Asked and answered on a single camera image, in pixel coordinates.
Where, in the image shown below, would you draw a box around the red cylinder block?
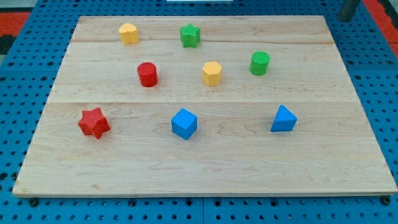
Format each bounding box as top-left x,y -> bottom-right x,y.
137,62 -> 158,87

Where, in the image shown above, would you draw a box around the blue triangle block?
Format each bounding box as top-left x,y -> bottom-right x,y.
270,105 -> 298,132

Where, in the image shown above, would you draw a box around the green star block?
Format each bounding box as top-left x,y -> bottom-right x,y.
180,24 -> 200,48

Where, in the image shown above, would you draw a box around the blue cube block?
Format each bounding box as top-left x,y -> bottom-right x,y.
171,108 -> 198,140

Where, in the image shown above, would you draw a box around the yellow heart block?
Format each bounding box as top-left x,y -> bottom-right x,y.
119,23 -> 140,45

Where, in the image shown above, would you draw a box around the wooden board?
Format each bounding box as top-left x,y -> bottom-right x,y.
13,16 -> 397,198

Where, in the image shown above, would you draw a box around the red star block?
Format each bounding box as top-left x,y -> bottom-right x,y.
78,107 -> 111,139

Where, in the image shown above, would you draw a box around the green cylinder block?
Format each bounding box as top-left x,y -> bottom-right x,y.
249,51 -> 271,76

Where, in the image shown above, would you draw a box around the yellow hexagon block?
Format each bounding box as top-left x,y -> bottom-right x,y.
202,62 -> 223,86

